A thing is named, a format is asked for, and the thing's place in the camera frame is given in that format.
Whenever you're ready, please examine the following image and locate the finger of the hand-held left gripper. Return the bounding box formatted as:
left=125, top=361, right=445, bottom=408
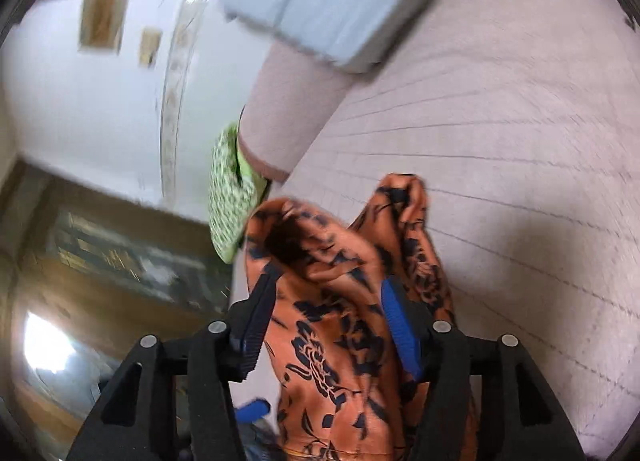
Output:
left=235, top=397, right=271, bottom=425

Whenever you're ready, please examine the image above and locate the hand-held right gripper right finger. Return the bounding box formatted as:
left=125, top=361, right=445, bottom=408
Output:
left=380, top=276, right=586, bottom=461

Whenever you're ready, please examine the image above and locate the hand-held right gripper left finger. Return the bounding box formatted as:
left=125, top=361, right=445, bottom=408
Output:
left=67, top=268, right=282, bottom=461

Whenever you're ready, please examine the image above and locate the orange black floral blouse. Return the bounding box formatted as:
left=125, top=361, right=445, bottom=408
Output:
left=245, top=172, right=481, bottom=461

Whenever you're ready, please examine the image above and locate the green patterned folded blanket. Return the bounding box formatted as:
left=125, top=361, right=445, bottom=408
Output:
left=207, top=122, right=273, bottom=264

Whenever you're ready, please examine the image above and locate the wooden door with patterned glass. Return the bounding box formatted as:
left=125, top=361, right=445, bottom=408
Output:
left=0, top=156, right=236, bottom=461

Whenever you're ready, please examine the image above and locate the pink quilted sofa bed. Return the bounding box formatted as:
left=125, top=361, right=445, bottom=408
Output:
left=232, top=0, right=640, bottom=461

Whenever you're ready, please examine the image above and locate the grey-blue pillow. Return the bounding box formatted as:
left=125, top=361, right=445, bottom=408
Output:
left=220, top=0, right=446, bottom=74

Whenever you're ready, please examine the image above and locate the small beige wall switch plate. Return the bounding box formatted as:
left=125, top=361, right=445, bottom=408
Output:
left=137, top=26, right=163, bottom=68

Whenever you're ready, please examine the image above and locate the large beige wall switch plate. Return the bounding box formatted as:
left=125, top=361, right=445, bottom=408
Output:
left=79, top=0, right=132, bottom=54

